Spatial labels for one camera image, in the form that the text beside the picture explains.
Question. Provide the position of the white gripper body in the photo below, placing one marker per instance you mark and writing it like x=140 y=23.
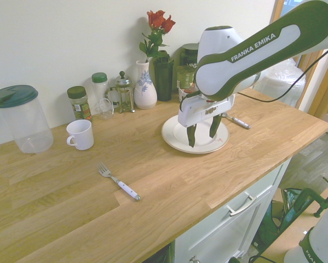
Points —
x=196 y=112

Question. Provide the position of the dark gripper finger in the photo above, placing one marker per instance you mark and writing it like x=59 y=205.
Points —
x=191 y=137
x=215 y=127

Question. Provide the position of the white Franka Emika robot arm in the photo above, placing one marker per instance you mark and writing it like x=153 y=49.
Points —
x=221 y=68

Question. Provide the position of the white plate with gold rim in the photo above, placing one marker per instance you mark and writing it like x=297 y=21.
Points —
x=177 y=142

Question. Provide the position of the small jar with white lid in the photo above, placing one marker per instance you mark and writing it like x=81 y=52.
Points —
x=183 y=94

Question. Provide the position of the green paper cup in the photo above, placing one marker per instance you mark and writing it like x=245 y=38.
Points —
x=185 y=76

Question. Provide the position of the dark green shaker bottle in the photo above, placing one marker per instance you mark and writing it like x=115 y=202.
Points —
x=163 y=79

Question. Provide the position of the white vase with blue flowers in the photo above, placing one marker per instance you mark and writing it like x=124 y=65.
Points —
x=144 y=90

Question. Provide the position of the large dark protein powder tub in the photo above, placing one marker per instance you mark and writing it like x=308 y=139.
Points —
x=189 y=53

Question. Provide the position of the glass and metal French press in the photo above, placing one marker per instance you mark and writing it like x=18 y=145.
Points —
x=124 y=94

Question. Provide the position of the clear plastic wrapped bundle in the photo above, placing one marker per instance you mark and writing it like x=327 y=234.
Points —
x=281 y=79

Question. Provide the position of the small clear plastic cup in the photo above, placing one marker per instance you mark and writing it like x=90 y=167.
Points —
x=106 y=109

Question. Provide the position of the red roses with green leaves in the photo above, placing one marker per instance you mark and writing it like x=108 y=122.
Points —
x=158 y=22

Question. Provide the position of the clear bottle with green lid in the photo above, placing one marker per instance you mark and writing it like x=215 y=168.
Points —
x=100 y=86

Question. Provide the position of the white kitchen cabinet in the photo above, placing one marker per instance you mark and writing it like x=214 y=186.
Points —
x=221 y=235

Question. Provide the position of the white ceramic mug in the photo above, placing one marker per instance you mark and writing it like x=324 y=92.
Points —
x=83 y=137

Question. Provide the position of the green metal clamp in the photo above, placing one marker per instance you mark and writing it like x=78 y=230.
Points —
x=303 y=195

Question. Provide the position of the green shopping bag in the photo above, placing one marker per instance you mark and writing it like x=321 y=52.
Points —
x=270 y=224

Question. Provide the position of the spice jar with dark lid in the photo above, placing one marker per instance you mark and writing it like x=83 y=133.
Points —
x=80 y=105

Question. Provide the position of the metal cabinet knob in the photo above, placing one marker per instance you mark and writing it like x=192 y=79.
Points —
x=194 y=259

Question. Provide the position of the black bin bag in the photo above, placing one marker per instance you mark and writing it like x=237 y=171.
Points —
x=162 y=256

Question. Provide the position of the clear jug with teal lid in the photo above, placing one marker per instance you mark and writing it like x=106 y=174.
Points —
x=24 y=120

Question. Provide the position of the wooden door frame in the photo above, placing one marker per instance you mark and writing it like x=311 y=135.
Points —
x=321 y=90

